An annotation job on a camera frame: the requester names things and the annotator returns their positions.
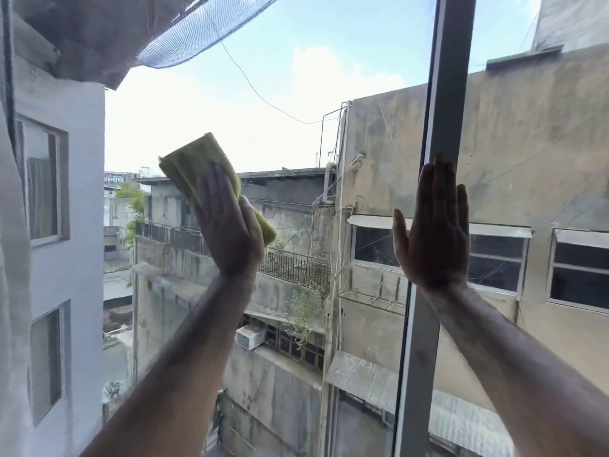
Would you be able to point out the yellow cleaning cloth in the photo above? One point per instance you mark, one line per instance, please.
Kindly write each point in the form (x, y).
(192, 159)

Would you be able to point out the person's right forearm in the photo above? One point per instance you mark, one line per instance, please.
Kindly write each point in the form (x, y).
(514, 375)

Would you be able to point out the white neighbouring building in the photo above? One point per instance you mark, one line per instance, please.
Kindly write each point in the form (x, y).
(83, 185)

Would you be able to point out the corrugated metal awning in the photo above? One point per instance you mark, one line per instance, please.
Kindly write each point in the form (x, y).
(366, 380)

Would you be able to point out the small leafy wall plant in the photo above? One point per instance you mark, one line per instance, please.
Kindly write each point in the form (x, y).
(304, 314)

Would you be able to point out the wide white-framed sliding window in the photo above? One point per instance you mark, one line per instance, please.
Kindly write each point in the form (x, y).
(495, 261)

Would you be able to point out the blue mesh net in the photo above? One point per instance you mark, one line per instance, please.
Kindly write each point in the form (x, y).
(200, 37)

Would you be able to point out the grey window frame mullion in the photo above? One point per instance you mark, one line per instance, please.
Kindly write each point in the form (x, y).
(449, 90)

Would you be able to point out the green tree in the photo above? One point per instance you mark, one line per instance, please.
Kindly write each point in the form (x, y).
(133, 199)

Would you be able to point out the white-framed barred window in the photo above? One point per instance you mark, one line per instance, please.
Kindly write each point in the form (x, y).
(578, 276)

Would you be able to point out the person's right hand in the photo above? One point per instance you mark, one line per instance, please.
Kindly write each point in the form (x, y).
(435, 252)

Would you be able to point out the person's left fingers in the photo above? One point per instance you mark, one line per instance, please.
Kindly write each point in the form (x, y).
(214, 185)

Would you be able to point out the person's right thumb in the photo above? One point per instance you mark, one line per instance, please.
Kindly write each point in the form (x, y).
(400, 237)

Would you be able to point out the person's right little finger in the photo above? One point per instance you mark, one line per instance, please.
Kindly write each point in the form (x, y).
(463, 204)

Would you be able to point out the grey low concrete building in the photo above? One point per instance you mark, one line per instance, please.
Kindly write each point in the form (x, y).
(266, 390)

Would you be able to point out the white sheer curtain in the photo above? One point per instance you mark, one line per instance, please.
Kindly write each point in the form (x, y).
(12, 290)

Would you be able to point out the person's left forearm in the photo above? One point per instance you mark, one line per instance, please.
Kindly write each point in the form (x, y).
(181, 366)

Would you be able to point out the white air conditioner unit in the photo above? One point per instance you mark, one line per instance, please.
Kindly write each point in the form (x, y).
(250, 337)

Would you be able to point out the beige stained concrete building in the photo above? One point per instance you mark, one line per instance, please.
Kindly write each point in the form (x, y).
(523, 137)

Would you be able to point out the grey concrete roof overhang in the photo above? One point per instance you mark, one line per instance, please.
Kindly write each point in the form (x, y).
(95, 37)

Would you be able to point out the person's left hand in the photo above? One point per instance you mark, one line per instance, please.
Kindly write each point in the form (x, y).
(231, 233)

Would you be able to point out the small plain building window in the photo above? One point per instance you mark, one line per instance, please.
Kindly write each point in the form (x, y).
(47, 366)

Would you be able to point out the tall window with curtain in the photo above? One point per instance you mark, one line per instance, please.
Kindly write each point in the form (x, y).
(43, 185)

